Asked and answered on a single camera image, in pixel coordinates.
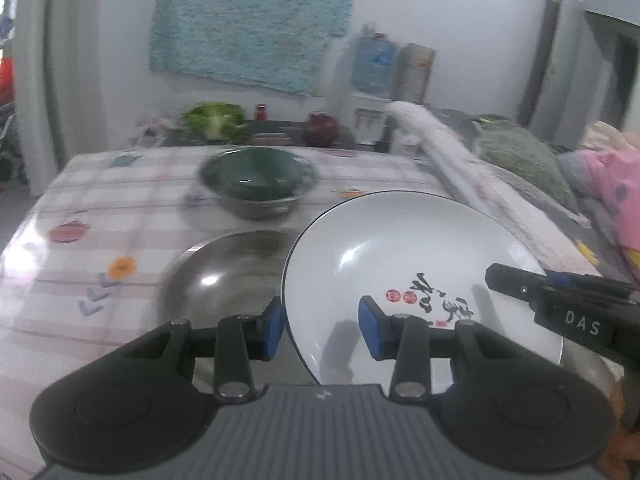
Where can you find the blue water jug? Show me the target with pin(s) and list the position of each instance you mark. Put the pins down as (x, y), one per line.
(374, 62)

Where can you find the green patterned pillow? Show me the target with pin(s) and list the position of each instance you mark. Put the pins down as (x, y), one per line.
(525, 160)

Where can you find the white curtain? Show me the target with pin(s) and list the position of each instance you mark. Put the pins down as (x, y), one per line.
(60, 85)

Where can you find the yellow paper tag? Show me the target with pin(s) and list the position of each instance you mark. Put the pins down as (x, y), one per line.
(586, 251)

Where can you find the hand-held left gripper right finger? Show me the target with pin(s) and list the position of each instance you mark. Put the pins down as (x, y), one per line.
(369, 327)

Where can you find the tall printed carton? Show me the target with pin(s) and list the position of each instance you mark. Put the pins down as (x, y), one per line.
(416, 72)

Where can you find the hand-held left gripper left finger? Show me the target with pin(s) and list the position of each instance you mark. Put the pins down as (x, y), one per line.
(272, 330)

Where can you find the rolled white quilt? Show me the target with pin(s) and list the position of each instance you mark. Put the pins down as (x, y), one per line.
(450, 160)

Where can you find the medium steel bowl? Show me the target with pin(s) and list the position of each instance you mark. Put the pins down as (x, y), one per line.
(260, 207)

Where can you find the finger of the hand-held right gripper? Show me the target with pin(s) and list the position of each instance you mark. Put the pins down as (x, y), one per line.
(595, 287)
(515, 285)

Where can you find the green cabbage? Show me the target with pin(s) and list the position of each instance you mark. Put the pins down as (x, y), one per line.
(215, 120)

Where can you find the deep steel plate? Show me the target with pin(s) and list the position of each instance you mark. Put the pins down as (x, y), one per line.
(225, 280)

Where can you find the teal floral wall cloth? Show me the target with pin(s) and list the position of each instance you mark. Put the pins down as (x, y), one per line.
(250, 20)

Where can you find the grey wardrobe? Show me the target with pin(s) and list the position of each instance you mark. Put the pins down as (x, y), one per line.
(600, 50)

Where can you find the red onion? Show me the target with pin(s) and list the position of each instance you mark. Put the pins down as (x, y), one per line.
(321, 130)

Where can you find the green ceramic bowl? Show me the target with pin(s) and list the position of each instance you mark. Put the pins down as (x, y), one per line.
(255, 175)

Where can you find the pink blanket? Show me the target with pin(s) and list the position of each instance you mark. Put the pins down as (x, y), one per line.
(615, 180)

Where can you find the person's right hand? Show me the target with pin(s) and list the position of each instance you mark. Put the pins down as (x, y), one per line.
(625, 435)

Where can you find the white printed ceramic plate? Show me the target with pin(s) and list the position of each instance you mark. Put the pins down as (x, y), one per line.
(400, 240)

